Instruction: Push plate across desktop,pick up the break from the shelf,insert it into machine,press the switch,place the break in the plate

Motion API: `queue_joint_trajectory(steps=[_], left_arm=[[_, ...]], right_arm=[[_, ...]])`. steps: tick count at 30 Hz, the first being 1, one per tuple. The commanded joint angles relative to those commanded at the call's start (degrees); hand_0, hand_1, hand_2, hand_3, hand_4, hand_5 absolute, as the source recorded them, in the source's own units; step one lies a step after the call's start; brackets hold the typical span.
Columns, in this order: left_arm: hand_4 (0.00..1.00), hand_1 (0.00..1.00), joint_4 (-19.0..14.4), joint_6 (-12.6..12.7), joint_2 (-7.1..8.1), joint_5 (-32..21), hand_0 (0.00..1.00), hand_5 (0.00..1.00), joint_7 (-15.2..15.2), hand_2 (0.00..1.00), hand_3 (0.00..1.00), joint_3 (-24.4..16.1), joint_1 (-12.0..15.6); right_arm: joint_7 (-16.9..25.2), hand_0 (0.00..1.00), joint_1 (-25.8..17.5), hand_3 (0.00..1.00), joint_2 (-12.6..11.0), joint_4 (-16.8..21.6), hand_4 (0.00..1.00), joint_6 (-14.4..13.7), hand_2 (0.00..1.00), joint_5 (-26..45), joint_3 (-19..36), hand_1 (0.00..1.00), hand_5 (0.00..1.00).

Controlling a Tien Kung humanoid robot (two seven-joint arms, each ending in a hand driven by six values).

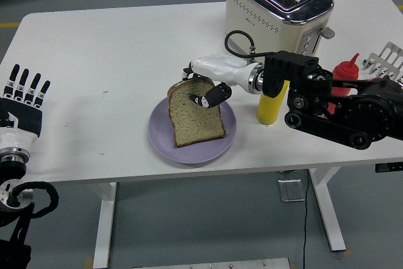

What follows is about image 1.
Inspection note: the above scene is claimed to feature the black floor cable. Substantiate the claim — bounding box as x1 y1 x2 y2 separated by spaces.
302 169 311 269

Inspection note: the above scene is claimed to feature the yellow squeeze bottle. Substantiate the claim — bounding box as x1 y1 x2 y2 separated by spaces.
256 79 290 125

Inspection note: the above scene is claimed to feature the red squeeze bottle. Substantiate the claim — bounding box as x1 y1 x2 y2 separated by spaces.
327 52 360 117

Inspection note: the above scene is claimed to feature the slice of bread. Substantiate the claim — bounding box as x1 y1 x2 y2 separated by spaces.
166 78 227 149

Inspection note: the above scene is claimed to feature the purple plate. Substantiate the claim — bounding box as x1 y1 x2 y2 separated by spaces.
149 96 237 164

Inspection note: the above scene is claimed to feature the white table leg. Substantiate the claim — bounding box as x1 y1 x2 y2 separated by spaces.
89 182 119 268
308 166 347 253

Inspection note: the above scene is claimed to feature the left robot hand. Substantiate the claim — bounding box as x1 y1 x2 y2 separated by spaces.
0 64 52 154

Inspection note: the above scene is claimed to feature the metal toast rack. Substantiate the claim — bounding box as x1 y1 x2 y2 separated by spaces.
361 41 403 81

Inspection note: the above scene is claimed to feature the cream and chrome toaster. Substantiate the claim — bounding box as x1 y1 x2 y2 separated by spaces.
224 0 336 59

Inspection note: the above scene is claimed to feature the black table control panel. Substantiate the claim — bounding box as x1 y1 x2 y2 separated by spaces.
374 161 403 174

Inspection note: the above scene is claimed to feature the small metal floor plate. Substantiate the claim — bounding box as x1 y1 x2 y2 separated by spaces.
277 179 307 203

